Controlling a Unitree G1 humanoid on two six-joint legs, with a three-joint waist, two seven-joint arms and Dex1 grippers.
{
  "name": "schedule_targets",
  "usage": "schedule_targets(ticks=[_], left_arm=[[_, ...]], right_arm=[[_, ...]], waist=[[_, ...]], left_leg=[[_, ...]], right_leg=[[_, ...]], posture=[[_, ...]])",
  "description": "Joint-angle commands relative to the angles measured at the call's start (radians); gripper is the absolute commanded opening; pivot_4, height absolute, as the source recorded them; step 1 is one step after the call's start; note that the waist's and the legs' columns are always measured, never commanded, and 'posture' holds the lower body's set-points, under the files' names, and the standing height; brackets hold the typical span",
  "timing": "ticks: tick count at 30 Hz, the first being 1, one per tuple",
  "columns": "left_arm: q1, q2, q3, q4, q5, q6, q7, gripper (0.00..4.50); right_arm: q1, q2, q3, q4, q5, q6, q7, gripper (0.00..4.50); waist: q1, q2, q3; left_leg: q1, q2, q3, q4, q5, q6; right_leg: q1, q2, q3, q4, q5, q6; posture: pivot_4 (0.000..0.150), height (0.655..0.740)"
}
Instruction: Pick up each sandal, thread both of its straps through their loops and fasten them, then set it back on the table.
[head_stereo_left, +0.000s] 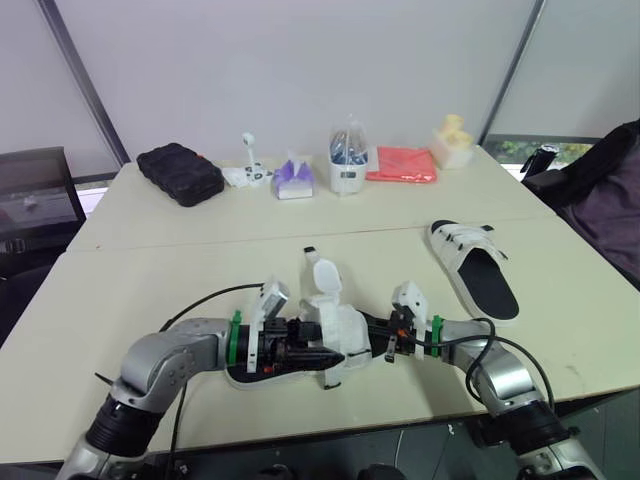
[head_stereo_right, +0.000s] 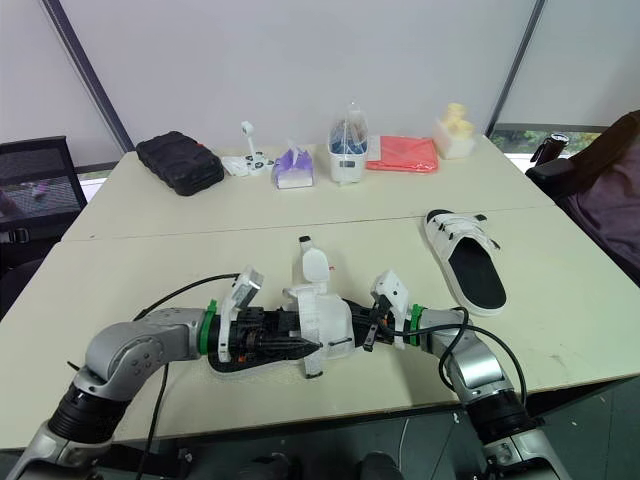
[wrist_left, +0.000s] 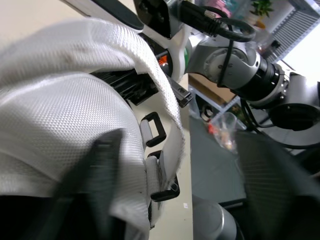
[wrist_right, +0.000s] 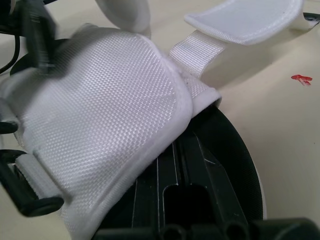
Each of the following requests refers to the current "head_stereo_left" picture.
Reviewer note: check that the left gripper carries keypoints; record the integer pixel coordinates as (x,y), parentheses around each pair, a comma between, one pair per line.
(274,345)

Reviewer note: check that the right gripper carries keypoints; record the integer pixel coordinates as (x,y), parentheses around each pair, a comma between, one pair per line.
(406,335)

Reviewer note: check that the white sandal with black insole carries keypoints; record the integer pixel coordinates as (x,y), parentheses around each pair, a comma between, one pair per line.
(480,272)
(345,332)

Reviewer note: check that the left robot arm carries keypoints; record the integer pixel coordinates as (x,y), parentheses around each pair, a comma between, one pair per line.
(165,357)

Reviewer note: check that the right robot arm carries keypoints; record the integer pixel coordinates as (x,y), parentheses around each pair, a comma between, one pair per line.
(502,367)

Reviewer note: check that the robot body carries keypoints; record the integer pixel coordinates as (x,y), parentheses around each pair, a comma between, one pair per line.
(325,472)

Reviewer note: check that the purple tissue pack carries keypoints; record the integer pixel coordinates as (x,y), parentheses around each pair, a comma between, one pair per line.
(295,177)

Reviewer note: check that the white container with clear lid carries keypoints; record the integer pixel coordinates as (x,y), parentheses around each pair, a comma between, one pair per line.
(347,160)

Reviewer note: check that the red mesh pouch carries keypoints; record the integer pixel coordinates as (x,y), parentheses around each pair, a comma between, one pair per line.
(402,162)

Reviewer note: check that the pale yellow and white toy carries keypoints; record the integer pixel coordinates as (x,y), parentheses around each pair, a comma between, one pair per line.
(452,145)

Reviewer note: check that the black tool case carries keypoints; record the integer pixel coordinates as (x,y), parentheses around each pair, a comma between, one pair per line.
(180,172)

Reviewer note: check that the black bag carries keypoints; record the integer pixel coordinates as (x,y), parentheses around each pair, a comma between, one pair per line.
(605,195)

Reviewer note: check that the black cabinet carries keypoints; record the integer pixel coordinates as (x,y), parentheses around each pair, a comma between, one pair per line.
(35,192)

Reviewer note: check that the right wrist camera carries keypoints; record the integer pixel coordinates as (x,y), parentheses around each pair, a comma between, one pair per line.
(412,297)

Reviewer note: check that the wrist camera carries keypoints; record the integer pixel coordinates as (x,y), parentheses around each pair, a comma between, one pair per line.
(412,297)
(272,300)

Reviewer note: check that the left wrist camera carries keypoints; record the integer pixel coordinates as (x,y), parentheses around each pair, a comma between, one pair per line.
(272,300)

